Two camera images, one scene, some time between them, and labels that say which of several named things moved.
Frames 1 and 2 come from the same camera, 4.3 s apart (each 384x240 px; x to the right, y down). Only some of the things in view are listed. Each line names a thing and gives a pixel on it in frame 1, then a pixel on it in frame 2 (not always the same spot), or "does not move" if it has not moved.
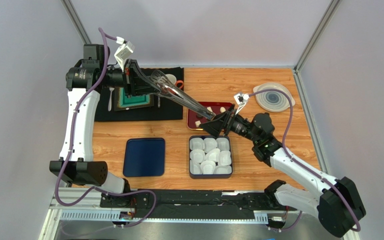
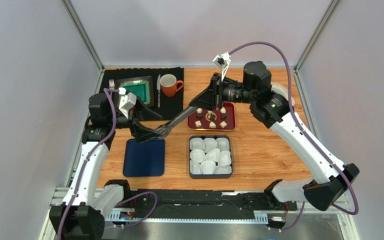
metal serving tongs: x=166 y=88 to x=165 y=130
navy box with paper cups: x=210 y=157 does not move
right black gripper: x=228 y=121 to x=217 y=92
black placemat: x=164 y=108 does not move
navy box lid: x=144 y=157 does not move
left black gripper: x=135 y=82 to x=140 y=132
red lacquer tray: x=195 y=120 does not move
